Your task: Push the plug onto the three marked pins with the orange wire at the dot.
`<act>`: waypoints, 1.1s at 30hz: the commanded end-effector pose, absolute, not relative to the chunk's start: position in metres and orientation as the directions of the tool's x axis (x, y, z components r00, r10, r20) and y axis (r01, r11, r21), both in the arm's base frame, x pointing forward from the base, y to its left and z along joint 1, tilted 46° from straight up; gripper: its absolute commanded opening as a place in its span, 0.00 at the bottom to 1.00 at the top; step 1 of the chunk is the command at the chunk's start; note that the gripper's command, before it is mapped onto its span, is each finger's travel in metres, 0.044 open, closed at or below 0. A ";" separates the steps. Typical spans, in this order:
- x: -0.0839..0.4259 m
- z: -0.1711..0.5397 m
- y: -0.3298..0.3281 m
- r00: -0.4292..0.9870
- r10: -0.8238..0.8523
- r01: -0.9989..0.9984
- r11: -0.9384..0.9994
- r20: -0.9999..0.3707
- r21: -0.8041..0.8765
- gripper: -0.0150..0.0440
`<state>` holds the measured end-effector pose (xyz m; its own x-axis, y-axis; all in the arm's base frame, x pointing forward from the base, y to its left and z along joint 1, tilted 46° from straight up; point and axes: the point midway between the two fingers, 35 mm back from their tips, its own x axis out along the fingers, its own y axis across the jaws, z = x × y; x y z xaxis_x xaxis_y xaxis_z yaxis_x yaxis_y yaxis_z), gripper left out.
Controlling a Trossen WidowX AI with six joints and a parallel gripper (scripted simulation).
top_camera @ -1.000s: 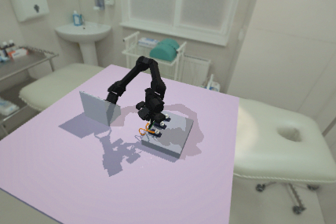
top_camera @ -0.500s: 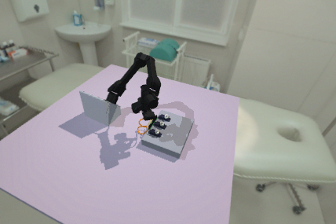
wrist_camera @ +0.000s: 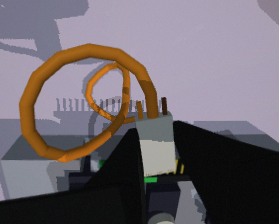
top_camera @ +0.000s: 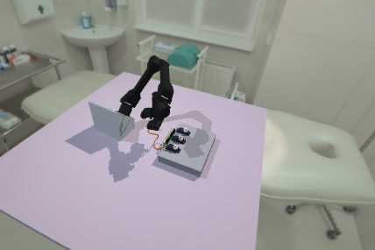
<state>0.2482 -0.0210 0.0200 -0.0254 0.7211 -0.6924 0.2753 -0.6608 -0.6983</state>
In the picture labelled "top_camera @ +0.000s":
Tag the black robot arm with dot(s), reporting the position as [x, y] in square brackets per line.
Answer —
[165, 88]

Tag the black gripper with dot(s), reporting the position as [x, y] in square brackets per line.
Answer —
[156, 122]

